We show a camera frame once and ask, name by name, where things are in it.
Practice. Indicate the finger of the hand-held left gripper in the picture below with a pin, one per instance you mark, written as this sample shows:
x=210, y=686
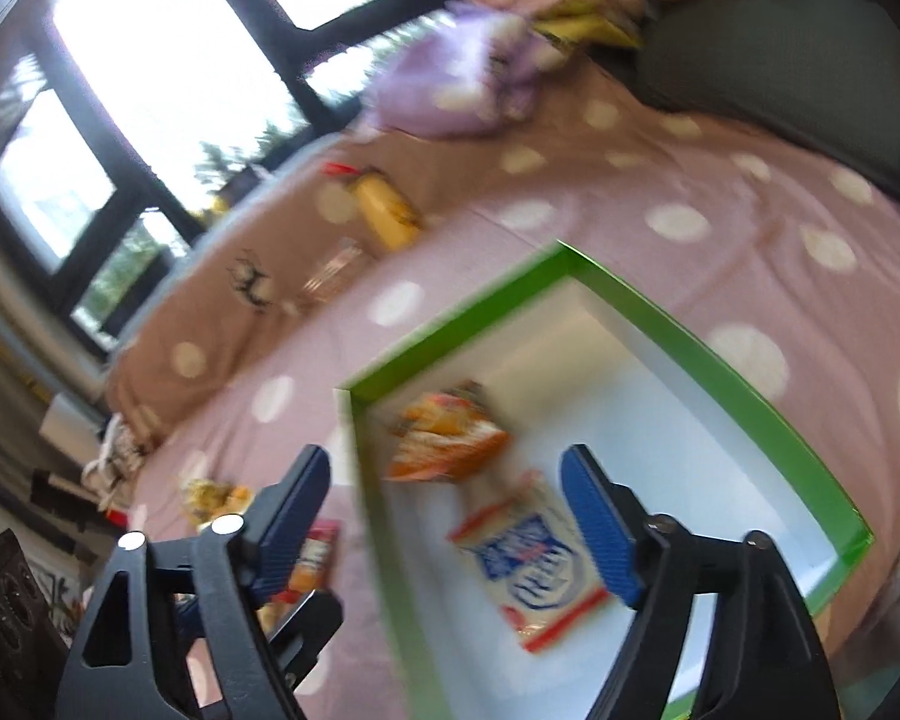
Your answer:
x=311, y=626

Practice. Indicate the pink polka dot blanket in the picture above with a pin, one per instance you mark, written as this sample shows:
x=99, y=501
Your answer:
x=720, y=277

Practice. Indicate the black insect figure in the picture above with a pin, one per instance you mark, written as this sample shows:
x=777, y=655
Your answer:
x=249, y=277

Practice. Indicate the purple plastic bag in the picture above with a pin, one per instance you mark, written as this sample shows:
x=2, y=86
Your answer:
x=442, y=82

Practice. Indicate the black framed window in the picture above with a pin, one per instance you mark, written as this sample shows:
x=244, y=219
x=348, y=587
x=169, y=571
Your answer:
x=157, y=52

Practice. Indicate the brown polka dot blanket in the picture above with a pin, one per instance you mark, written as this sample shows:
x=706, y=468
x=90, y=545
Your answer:
x=270, y=262

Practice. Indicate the white and blue snack packet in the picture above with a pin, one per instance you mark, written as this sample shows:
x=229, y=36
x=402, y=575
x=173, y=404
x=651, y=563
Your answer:
x=525, y=570

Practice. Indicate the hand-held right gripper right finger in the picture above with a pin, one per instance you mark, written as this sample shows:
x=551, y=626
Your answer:
x=600, y=532

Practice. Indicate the white roll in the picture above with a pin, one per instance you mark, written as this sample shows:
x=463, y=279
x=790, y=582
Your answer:
x=67, y=424

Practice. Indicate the grey sofa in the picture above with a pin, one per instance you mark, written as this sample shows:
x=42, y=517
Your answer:
x=780, y=52

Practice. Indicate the black speaker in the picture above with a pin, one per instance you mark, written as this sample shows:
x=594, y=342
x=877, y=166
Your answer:
x=7, y=630

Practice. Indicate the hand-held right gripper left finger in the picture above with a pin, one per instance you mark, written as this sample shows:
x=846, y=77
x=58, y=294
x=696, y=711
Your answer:
x=292, y=521

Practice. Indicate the orange snack packet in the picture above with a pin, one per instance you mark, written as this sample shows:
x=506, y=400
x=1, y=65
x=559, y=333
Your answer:
x=442, y=435

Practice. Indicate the green rimmed white box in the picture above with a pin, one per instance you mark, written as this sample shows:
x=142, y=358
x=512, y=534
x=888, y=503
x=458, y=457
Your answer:
x=682, y=420

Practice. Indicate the yellow bottle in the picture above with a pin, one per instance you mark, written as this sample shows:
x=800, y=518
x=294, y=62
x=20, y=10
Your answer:
x=386, y=210

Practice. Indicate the red snack packet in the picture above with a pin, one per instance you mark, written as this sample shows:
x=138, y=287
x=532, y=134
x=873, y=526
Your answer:
x=321, y=555

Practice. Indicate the yellow snack packet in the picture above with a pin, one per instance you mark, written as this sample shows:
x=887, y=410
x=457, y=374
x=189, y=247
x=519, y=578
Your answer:
x=210, y=499

